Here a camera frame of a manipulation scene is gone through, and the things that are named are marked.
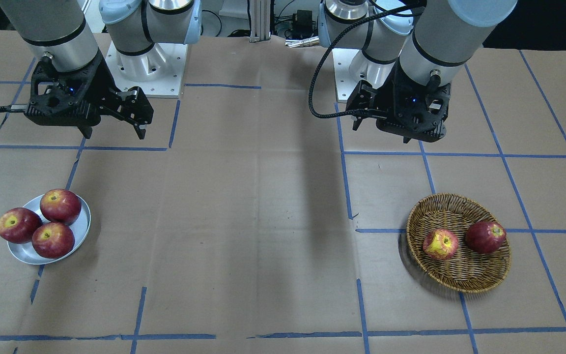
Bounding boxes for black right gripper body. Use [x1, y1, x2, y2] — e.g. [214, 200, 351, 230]
[23, 50, 118, 128]

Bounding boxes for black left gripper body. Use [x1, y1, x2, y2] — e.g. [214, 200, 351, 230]
[376, 59, 451, 143]

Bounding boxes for yellow red striped apple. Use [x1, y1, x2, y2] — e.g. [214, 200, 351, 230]
[422, 228, 459, 261]

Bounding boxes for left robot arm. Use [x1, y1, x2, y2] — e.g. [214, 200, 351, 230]
[308, 0, 517, 143]

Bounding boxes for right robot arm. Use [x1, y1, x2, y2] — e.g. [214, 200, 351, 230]
[0, 0, 202, 139]

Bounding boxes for red apple plate rear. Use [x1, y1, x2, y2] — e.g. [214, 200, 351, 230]
[39, 189, 82, 225]

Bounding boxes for red apple plate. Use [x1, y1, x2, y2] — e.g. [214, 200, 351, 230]
[31, 222, 76, 259]
[39, 189, 82, 225]

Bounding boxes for red apple plate front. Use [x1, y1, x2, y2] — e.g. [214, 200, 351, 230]
[31, 222, 76, 259]

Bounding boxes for red apple plate side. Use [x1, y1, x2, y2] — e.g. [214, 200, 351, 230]
[0, 207, 43, 244]

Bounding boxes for dark red apple in basket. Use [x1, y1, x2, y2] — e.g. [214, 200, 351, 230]
[465, 221, 506, 255]

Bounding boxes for light blue plate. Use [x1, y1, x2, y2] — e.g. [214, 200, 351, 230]
[7, 195, 91, 266]

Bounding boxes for woven wicker basket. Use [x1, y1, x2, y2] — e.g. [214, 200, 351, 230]
[404, 193, 512, 294]

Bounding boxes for black power adapter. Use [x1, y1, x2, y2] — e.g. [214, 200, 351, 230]
[291, 9, 313, 33]

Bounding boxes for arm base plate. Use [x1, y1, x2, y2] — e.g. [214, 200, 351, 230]
[332, 48, 365, 103]
[105, 43, 190, 98]

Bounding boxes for black braided cable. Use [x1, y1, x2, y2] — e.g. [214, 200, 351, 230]
[308, 2, 426, 119]

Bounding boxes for black background cables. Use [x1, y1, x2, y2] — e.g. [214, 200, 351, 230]
[199, 9, 225, 37]

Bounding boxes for aluminium extrusion post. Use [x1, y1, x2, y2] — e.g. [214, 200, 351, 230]
[247, 0, 273, 43]

